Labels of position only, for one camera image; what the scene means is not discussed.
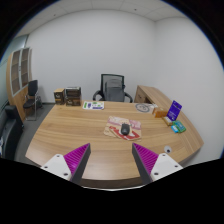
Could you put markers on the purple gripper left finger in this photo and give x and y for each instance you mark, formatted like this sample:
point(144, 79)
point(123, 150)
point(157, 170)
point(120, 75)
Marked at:
point(70, 166)

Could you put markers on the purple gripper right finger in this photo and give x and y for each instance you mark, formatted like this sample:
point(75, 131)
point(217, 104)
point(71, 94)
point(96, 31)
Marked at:
point(153, 166)

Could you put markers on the black computer mouse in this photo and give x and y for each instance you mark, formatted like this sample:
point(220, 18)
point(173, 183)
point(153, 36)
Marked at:
point(125, 129)

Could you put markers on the illustrated mouse pad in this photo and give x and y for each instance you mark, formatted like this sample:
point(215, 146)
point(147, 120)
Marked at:
point(114, 125)

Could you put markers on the wooden office desk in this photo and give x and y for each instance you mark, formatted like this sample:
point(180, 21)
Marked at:
point(111, 163)

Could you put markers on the blue card pack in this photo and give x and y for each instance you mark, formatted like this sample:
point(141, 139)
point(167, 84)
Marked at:
point(174, 128)

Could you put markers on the green card pack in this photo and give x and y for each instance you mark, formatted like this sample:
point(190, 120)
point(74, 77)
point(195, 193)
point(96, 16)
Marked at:
point(181, 128)

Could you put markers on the orange box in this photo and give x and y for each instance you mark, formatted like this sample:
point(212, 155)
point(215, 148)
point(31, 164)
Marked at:
point(159, 112)

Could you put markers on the white green leaflet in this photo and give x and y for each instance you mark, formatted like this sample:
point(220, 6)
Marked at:
point(93, 105)

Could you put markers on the purple sign stand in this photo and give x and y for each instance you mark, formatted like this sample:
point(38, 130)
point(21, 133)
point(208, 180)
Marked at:
point(174, 111)

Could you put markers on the black leather sofa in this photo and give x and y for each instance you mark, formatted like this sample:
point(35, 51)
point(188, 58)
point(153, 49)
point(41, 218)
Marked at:
point(11, 129)

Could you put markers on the large brown cardboard box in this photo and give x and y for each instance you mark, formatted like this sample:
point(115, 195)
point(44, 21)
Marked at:
point(73, 96)

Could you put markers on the wooden side cabinet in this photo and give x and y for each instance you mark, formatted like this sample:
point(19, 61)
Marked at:
point(145, 94)

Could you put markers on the black visitor chair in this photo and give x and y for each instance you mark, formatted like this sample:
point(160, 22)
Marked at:
point(32, 101)

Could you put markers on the small brown cardboard box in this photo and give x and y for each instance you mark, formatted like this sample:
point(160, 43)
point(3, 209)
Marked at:
point(59, 95)

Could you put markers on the black mesh office chair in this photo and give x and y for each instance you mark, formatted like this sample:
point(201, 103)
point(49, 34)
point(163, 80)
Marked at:
point(112, 88)

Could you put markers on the wooden bookshelf cabinet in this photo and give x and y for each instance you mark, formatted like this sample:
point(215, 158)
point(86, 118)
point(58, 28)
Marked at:
point(18, 75)

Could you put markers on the white cable grommet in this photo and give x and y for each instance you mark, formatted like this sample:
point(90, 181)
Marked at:
point(167, 149)

